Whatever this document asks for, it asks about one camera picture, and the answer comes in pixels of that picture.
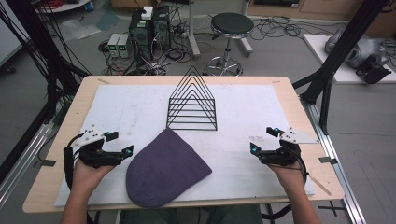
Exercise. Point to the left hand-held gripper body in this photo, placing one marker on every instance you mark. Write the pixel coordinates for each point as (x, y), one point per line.
(93, 155)

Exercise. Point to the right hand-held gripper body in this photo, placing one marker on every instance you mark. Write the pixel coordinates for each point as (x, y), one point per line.
(281, 155)

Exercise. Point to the purple knitted beanie hat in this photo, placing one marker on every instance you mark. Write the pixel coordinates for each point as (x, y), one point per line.
(165, 169)

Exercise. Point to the person's right hand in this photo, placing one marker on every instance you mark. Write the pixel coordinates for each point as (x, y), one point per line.
(291, 177)

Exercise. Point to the person's left hand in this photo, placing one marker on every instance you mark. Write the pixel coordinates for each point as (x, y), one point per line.
(85, 179)

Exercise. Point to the white foam board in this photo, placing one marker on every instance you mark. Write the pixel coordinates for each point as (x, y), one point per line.
(249, 109)

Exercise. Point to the black tape piece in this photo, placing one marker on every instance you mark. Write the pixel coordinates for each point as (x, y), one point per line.
(328, 160)
(48, 163)

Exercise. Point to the thin wooden strip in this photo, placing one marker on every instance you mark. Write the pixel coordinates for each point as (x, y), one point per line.
(321, 186)

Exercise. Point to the person's left leg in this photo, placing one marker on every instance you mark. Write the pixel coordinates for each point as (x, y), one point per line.
(146, 217)

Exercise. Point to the person's leg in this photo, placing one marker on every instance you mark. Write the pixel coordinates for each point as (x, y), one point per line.
(236, 215)
(146, 217)

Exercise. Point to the person's right leg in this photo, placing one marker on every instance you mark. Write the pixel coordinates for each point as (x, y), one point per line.
(236, 215)

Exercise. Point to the black tape cross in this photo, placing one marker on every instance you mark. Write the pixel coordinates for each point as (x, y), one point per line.
(332, 207)

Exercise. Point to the grey power supply unit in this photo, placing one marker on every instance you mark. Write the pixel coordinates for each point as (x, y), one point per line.
(113, 45)
(124, 46)

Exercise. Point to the grey desk leg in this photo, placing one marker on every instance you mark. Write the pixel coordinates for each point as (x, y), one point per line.
(246, 43)
(193, 34)

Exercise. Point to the white floor platform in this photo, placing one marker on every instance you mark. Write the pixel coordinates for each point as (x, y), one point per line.
(320, 49)

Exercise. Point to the black computer tower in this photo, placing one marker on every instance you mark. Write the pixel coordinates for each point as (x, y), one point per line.
(161, 28)
(140, 34)

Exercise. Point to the clear plastic sheet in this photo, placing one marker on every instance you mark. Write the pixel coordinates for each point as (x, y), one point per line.
(77, 29)

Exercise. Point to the black device on platform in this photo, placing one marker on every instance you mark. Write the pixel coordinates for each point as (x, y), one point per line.
(373, 73)

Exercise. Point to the round black stool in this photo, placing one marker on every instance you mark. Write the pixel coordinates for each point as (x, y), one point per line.
(232, 23)

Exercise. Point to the grey rounded machine shell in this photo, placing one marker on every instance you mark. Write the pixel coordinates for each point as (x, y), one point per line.
(364, 48)

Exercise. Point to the small white box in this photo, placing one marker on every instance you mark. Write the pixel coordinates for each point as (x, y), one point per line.
(147, 12)

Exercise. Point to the white round table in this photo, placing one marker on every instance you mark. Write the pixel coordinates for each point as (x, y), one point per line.
(65, 6)

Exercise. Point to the aluminium rail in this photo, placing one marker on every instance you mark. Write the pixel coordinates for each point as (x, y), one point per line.
(341, 180)
(21, 168)

